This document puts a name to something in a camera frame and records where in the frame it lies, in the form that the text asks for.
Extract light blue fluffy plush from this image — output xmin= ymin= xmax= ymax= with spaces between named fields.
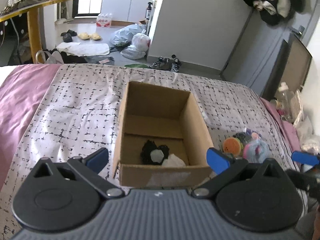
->
xmin=242 ymin=139 xmax=272 ymax=163

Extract black knitted soft item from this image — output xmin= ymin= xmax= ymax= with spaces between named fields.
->
xmin=140 ymin=140 xmax=169 ymax=165

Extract white crumpled soft item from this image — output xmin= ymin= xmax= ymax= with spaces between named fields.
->
xmin=162 ymin=154 xmax=186 ymax=168

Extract orange round plush toy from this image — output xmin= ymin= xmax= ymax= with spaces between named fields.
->
xmin=222 ymin=137 xmax=244 ymax=156

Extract dark floral fabric item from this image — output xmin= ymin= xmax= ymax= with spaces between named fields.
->
xmin=233 ymin=128 xmax=262 ymax=144

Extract clear plastic bottle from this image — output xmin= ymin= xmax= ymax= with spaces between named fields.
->
xmin=276 ymin=82 xmax=294 ymax=122

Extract patterned white bed cover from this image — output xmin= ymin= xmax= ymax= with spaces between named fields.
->
xmin=1 ymin=64 xmax=299 ymax=239

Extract dark framed board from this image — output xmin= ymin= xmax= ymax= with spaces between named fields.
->
xmin=261 ymin=33 xmax=312 ymax=100

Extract pink bed sheet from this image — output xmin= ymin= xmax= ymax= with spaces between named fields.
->
xmin=1 ymin=64 xmax=62 ymax=185

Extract brown cardboard box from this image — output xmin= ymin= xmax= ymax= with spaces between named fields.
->
xmin=112 ymin=81 xmax=214 ymax=188

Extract grey door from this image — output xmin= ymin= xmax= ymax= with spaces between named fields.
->
xmin=220 ymin=0 xmax=319 ymax=95

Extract white tote bag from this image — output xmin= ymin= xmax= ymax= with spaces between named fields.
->
xmin=35 ymin=50 xmax=64 ymax=64

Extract white floor mat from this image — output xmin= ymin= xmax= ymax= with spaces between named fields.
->
xmin=56 ymin=42 xmax=110 ymax=57

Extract green leaf object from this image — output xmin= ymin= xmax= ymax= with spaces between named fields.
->
xmin=124 ymin=63 xmax=148 ymax=68

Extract pair of sneakers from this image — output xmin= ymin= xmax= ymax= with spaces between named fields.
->
xmin=149 ymin=55 xmax=182 ymax=73

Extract black slippers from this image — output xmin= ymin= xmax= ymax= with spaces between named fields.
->
xmin=60 ymin=29 xmax=77 ymax=43

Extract clear plastic bag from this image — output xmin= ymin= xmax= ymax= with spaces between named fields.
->
xmin=120 ymin=45 xmax=146 ymax=60

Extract right yellow slipper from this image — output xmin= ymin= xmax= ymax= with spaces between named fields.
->
xmin=90 ymin=33 xmax=101 ymax=41

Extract blue grey garbage bag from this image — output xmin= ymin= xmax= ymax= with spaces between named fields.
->
xmin=110 ymin=23 xmax=146 ymax=47

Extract white red plastic bag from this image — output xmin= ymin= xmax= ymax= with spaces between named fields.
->
xmin=132 ymin=30 xmax=151 ymax=52

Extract yellow edged table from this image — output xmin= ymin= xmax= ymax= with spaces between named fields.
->
xmin=1 ymin=0 xmax=70 ymax=63

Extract bottled water pack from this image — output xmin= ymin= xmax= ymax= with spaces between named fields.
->
xmin=96 ymin=13 xmax=113 ymax=28

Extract white kitchen cabinet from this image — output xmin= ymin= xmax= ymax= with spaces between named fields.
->
xmin=101 ymin=0 xmax=153 ymax=23

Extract spray bottle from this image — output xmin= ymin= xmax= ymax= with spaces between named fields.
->
xmin=145 ymin=2 xmax=153 ymax=21

